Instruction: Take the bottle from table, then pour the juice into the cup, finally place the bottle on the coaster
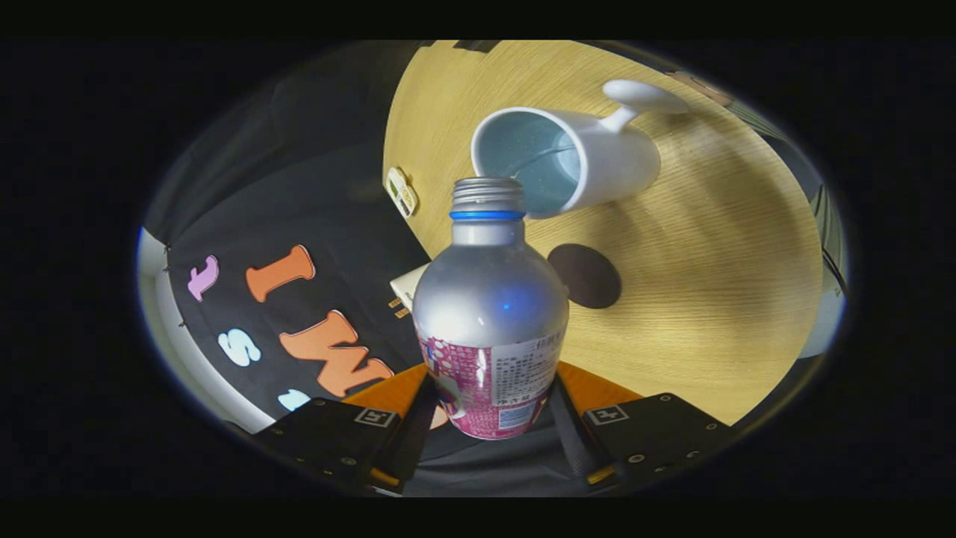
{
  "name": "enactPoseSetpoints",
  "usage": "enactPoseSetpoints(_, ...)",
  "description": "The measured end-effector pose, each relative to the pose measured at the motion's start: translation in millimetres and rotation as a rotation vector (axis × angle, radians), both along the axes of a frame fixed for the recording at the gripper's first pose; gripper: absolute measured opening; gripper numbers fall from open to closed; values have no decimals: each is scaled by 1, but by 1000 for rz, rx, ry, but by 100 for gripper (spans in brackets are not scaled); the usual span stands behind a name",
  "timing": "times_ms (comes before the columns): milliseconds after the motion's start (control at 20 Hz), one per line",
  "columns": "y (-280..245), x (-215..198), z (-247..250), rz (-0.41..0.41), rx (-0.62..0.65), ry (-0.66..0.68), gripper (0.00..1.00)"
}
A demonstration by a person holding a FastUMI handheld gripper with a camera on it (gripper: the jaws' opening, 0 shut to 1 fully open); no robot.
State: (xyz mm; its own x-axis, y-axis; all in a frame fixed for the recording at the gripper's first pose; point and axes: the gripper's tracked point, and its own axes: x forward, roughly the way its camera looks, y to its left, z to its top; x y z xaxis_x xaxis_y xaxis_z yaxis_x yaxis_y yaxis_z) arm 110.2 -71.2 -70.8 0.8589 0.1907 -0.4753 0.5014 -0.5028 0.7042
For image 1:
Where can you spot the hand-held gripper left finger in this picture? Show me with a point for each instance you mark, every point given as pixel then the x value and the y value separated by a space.
pixel 411 444

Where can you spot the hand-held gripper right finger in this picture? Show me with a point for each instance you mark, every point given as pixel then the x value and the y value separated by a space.
pixel 573 444

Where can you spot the silver juice bottle red label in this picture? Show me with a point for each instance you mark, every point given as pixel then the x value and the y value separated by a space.
pixel 489 299

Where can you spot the dark round coaster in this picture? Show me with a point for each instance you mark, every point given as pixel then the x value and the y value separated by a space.
pixel 586 276

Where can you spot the toast slices in toaster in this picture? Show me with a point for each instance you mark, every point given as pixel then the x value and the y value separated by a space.
pixel 398 308

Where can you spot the white toaster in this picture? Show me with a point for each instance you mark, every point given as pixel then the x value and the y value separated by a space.
pixel 411 284

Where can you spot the wooden table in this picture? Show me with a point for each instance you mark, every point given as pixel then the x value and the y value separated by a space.
pixel 709 299

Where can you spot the small white compartment tray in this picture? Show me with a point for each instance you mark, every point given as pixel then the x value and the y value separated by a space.
pixel 402 192

